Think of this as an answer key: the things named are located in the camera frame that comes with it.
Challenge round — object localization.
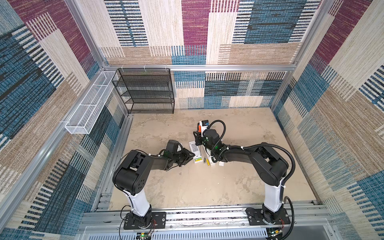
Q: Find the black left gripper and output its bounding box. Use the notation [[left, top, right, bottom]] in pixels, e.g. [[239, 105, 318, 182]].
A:
[[171, 148, 195, 167]]

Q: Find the white remote with grey screen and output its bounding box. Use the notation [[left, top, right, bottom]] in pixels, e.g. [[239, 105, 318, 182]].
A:
[[189, 141, 204, 163]]

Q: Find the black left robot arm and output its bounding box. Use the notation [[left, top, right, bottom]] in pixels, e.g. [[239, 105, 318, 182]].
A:
[[112, 140, 196, 218]]

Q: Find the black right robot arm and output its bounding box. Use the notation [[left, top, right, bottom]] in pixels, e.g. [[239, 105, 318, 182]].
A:
[[193, 129, 296, 225]]

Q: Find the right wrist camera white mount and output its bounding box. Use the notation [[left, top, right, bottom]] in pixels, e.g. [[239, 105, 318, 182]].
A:
[[198, 120, 210, 136]]

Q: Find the aluminium front rail frame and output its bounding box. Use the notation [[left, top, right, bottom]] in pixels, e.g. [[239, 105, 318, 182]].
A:
[[75, 201, 342, 240]]

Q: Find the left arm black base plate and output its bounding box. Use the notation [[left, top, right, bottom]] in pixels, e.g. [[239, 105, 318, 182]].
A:
[[123, 212, 167, 230]]

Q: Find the black wire mesh shelf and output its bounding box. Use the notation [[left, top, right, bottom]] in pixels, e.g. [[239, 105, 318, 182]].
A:
[[112, 68, 175, 114]]

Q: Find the black corrugated cable conduit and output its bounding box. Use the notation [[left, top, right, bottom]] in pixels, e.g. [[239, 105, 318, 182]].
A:
[[206, 119, 296, 187]]

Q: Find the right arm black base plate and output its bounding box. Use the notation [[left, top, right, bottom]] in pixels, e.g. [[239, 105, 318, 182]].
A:
[[245, 207, 291, 226]]

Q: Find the white wire mesh basket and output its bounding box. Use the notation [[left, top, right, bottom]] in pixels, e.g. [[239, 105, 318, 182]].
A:
[[65, 71, 115, 135]]

